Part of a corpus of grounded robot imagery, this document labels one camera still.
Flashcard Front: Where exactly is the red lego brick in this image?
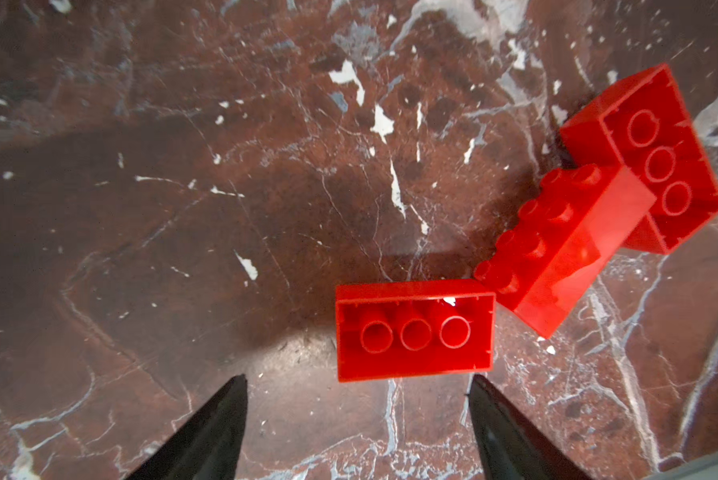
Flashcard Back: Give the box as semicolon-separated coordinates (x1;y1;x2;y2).
335;279;496;383
474;164;656;338
560;64;718;254

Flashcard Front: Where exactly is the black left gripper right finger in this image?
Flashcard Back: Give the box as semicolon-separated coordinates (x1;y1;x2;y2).
468;374;589;479

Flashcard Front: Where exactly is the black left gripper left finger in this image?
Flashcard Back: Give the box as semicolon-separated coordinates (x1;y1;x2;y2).
129;375;248;479

